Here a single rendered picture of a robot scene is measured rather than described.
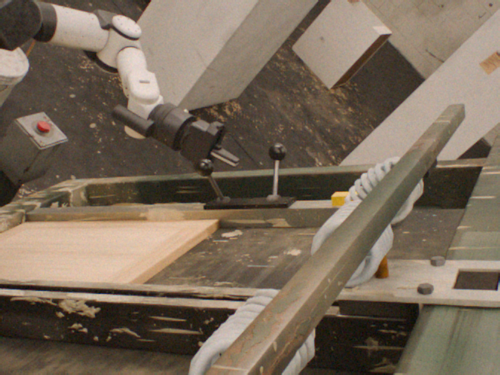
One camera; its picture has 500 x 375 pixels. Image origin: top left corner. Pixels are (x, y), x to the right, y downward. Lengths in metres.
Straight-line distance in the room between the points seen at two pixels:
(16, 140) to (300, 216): 0.95
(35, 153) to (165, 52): 2.29
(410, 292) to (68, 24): 1.11
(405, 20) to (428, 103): 4.64
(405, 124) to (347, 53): 1.55
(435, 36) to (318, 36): 3.25
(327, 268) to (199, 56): 3.59
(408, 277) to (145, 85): 0.88
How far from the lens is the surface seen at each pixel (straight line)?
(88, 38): 1.60
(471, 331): 0.63
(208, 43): 3.88
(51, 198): 1.78
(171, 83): 4.06
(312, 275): 0.36
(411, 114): 4.97
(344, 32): 6.33
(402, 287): 0.70
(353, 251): 0.40
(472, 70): 4.85
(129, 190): 1.78
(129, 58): 1.58
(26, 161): 1.91
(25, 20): 1.50
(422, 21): 9.43
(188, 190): 1.67
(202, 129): 1.37
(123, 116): 1.42
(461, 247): 0.82
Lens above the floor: 2.10
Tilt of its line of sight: 30 degrees down
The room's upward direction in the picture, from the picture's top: 43 degrees clockwise
